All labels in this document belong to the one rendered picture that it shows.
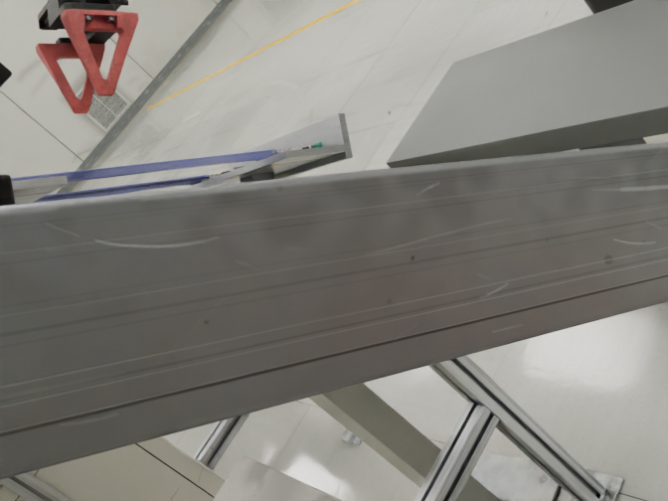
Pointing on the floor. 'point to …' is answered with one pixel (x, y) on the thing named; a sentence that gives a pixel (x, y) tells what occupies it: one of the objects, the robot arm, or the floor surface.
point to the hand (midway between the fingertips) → (91, 96)
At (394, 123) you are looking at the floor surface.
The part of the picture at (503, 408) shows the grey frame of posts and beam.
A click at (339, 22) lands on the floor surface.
